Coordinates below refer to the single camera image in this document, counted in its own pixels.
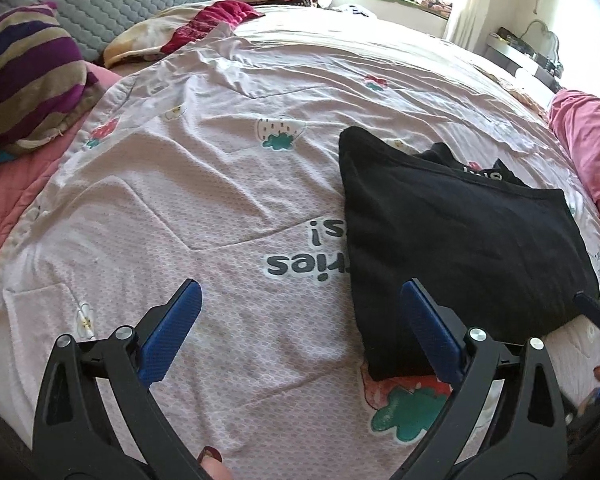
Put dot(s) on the pink blanket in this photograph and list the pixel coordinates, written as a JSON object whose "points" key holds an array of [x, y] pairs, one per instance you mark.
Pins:
{"points": [[20, 185]]}

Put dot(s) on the curved desk lamp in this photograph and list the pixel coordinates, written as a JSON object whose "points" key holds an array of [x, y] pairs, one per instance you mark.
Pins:
{"points": [[550, 35]]}

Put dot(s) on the colourful clothes heap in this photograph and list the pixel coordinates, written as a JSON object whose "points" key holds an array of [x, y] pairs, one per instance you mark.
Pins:
{"points": [[427, 1]]}

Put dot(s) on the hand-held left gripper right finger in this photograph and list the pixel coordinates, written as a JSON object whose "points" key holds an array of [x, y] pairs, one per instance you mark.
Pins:
{"points": [[430, 330]]}

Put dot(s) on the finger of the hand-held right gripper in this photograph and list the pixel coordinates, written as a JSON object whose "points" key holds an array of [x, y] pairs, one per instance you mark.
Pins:
{"points": [[592, 307]]}

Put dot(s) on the white window ledge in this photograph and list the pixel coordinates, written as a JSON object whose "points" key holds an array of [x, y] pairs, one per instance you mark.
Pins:
{"points": [[380, 10]]}

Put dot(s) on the black garment with orange patches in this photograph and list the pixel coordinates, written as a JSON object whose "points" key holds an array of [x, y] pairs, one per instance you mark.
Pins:
{"points": [[455, 235]]}

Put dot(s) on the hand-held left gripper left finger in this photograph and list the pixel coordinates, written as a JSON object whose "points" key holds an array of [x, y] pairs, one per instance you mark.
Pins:
{"points": [[175, 330]]}

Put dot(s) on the red crinkled cloth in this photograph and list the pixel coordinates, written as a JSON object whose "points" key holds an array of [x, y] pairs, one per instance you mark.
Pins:
{"points": [[215, 15]]}

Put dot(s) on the pink garment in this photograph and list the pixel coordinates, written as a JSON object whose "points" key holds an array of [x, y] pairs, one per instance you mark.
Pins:
{"points": [[585, 135]]}

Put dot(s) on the white strawberry print quilt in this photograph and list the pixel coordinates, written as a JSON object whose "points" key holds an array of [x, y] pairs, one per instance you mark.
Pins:
{"points": [[205, 185]]}

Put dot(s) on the white desk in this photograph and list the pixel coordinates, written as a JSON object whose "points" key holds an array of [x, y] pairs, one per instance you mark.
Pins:
{"points": [[515, 55]]}

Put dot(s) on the cream pillow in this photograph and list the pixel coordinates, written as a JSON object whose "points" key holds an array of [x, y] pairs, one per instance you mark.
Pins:
{"points": [[140, 40]]}

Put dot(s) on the cream curtain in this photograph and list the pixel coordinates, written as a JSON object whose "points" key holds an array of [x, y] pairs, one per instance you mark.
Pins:
{"points": [[480, 10]]}

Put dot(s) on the purple striped pillow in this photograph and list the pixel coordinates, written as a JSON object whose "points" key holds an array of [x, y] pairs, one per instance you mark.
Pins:
{"points": [[25, 70]]}

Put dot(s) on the person's left hand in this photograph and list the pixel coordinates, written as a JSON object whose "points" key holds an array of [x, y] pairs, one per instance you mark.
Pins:
{"points": [[214, 462]]}

